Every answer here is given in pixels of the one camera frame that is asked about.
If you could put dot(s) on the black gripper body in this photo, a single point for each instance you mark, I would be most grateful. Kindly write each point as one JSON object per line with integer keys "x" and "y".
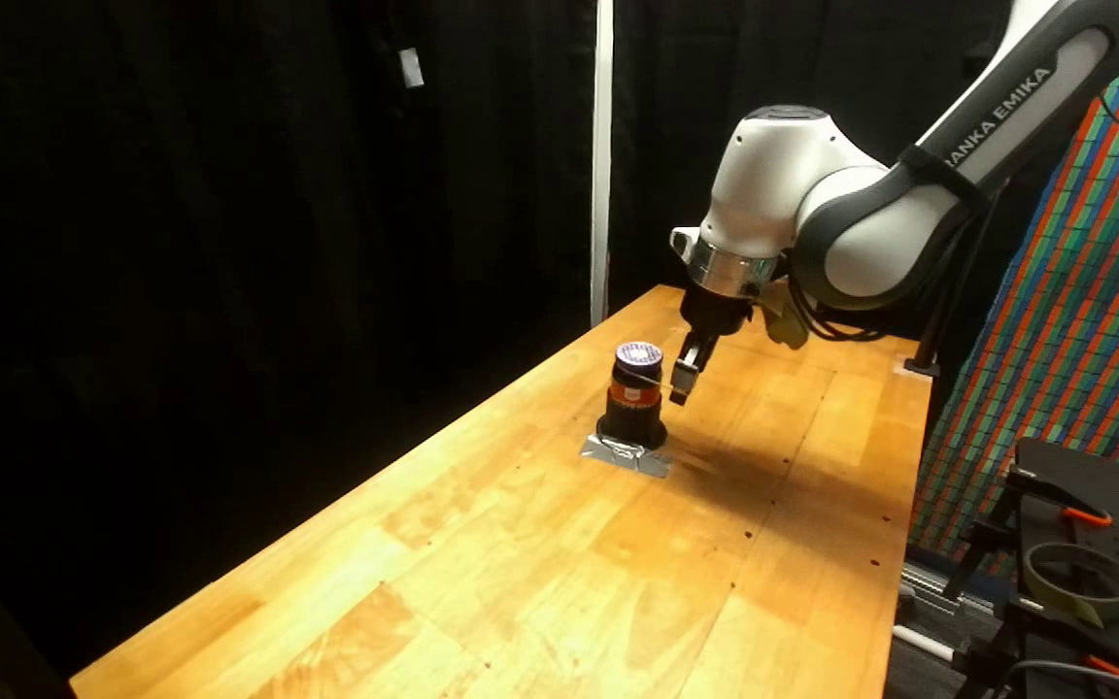
{"x": 714, "y": 315}

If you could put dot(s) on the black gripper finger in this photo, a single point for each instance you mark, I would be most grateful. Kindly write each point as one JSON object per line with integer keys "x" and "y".
{"x": 685, "y": 370}

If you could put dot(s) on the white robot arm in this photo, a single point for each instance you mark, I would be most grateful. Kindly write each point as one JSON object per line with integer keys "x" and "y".
{"x": 800, "y": 217}

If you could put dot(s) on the black upside-down cup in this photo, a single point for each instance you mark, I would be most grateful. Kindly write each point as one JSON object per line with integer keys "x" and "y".
{"x": 633, "y": 398}

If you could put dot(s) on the white vertical pole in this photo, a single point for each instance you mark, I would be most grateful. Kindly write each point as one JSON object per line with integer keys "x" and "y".
{"x": 600, "y": 156}

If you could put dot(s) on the colourful woven panel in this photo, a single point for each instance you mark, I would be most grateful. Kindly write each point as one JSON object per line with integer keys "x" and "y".
{"x": 1048, "y": 358}

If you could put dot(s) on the small white tag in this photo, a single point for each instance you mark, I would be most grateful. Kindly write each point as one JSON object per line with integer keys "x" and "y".
{"x": 413, "y": 68}

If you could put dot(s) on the roll of grey tape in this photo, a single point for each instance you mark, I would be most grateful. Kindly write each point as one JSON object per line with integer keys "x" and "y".
{"x": 1072, "y": 581}

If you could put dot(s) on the black side cart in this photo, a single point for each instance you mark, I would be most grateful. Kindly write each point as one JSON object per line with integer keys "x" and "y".
{"x": 1030, "y": 606}

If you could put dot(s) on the orange handled clamp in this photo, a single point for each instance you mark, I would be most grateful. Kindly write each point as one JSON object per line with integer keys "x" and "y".
{"x": 1072, "y": 509}

